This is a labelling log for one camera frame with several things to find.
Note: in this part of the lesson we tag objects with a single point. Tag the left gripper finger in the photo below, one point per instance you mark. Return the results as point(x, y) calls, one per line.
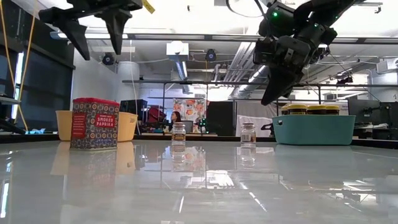
point(115, 28)
point(73, 31)

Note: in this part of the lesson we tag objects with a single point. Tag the cork-stoppered glass spice jar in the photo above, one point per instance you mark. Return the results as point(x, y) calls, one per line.
point(178, 133)
point(248, 133)

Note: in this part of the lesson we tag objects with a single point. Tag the red-lid smoked paprika tin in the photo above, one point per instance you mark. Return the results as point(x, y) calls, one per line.
point(94, 124)

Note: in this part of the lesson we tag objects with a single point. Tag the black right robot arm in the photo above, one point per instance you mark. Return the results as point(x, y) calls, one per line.
point(326, 12)

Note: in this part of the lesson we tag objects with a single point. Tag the ceiling light strip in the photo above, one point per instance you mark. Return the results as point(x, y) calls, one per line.
point(93, 35)

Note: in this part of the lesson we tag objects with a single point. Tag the yellow tag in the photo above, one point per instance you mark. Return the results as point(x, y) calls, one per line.
point(148, 6)

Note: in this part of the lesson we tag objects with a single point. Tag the teal plastic bin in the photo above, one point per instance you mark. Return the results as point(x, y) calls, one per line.
point(314, 130)

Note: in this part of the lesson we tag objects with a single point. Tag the white cloth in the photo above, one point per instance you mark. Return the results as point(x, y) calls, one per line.
point(253, 126)

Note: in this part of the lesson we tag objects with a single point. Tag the black cabinet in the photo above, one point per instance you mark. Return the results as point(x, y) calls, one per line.
point(220, 118)

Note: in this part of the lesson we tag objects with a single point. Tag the flower pattern poster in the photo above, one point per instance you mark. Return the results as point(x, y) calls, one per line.
point(192, 109)

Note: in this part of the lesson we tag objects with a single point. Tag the red background object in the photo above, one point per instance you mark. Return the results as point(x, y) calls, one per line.
point(155, 113)

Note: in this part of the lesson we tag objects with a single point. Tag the yellow plastic bin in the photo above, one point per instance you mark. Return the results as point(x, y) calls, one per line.
point(128, 126)

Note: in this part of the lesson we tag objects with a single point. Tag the person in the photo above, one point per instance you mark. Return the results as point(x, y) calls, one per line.
point(175, 118)

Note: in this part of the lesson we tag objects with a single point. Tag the black ceiling camera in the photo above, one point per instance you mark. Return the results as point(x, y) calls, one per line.
point(108, 58)
point(211, 55)
point(321, 54)

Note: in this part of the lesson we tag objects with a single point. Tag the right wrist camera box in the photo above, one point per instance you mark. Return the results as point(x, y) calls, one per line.
point(263, 51)

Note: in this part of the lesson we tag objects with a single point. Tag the silver ventilation duct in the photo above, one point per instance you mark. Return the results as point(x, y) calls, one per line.
point(245, 62)

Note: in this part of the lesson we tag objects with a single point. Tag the black background rack frame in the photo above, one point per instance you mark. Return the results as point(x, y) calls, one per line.
point(217, 82)

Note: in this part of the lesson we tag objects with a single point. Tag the black aluminium table frame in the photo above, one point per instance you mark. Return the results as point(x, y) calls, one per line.
point(202, 137)

